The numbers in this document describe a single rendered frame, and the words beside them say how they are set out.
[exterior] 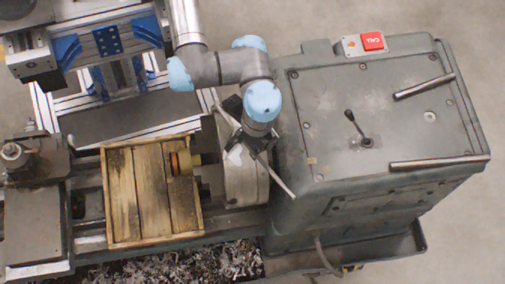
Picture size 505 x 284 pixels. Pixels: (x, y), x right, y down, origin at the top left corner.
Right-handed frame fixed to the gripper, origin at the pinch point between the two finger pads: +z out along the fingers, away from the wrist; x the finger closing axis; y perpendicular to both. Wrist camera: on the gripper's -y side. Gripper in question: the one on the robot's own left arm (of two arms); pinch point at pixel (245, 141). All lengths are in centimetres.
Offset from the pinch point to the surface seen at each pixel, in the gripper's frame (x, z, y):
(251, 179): -2.7, 11.0, 7.5
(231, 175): -6.6, 9.5, 3.5
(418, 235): 49, 70, 55
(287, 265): 2, 73, 33
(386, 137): 33.5, 3.9, 21.2
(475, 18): 192, 141, -11
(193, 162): -11.5, 19.4, -8.0
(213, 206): -11.2, 43.6, 2.4
